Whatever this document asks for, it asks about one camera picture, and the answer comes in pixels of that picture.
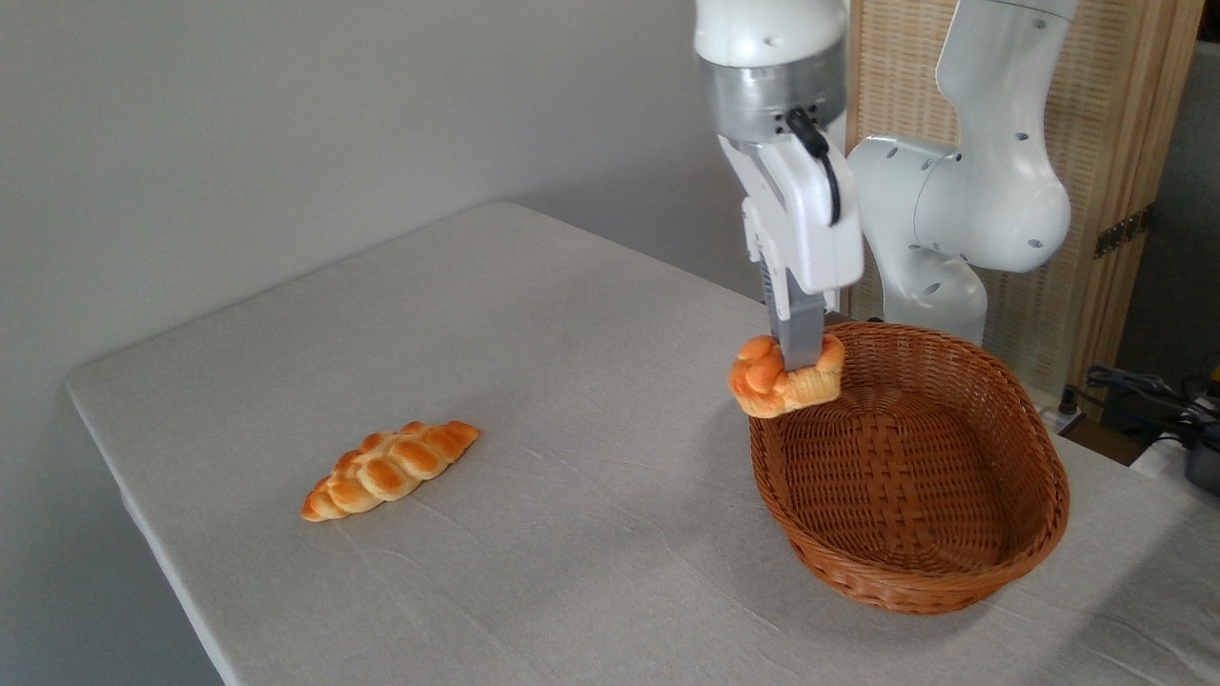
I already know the brown wicker oval basket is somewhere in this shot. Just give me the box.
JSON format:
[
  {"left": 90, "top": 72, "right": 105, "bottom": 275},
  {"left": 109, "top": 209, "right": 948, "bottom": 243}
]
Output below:
[{"left": 747, "top": 321, "right": 1071, "bottom": 615}]

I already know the grey round device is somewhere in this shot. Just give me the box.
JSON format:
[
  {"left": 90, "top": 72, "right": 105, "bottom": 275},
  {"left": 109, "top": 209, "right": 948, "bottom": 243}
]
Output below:
[{"left": 1185, "top": 441, "right": 1220, "bottom": 494}]

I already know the black cable bundle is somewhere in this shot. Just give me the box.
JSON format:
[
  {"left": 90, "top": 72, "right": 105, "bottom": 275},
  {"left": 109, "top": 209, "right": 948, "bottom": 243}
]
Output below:
[{"left": 1058, "top": 365, "right": 1220, "bottom": 449}]

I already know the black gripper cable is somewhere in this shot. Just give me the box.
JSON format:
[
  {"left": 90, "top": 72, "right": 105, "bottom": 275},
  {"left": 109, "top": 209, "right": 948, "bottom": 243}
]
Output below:
[{"left": 783, "top": 107, "right": 843, "bottom": 227}]

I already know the black metal screen hinge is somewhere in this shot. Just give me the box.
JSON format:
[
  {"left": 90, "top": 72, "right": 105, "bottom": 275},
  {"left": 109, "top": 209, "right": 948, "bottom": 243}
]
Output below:
[{"left": 1094, "top": 205, "right": 1154, "bottom": 260}]

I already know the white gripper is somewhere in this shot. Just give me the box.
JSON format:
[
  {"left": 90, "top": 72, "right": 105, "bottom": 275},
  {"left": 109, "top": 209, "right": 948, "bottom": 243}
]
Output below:
[{"left": 717, "top": 133, "right": 865, "bottom": 373}]

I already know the long braided bread loaf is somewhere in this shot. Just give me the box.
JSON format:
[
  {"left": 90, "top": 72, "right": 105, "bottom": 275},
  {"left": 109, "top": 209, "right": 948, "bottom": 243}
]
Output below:
[{"left": 301, "top": 420, "right": 480, "bottom": 523}]

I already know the round braided bread roll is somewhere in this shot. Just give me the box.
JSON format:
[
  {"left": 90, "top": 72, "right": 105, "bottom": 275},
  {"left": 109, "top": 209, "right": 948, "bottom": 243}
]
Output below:
[{"left": 728, "top": 333, "right": 846, "bottom": 419}]

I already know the light grey tablecloth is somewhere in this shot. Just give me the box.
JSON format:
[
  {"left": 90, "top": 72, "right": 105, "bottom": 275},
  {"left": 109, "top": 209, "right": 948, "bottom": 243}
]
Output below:
[{"left": 65, "top": 200, "right": 1220, "bottom": 686}]

